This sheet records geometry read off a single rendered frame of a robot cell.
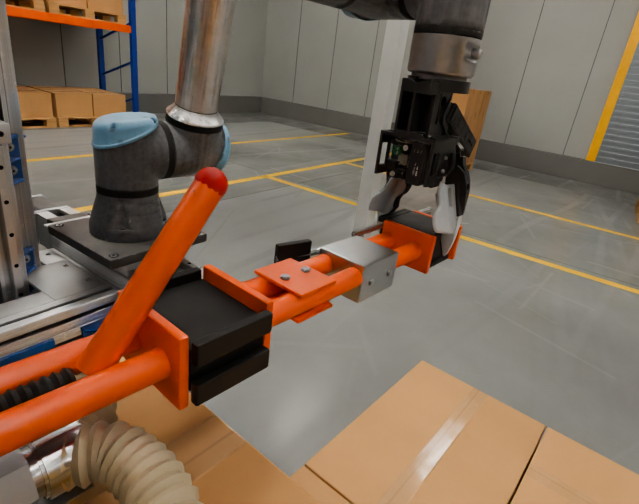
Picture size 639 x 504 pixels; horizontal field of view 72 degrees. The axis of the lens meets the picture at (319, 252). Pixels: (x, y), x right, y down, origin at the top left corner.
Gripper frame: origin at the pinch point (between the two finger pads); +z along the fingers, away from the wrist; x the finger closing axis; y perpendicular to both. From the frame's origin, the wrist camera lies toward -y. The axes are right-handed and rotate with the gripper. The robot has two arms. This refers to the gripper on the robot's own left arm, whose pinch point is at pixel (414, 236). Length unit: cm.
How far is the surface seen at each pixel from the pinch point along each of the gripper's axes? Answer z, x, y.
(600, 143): 55, -109, -898
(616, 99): -20, -108, -899
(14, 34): -10, -873, -230
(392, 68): -23, -161, -246
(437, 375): 66, -13, -65
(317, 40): -73, -761, -848
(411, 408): 66, -12, -45
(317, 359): 120, -87, -101
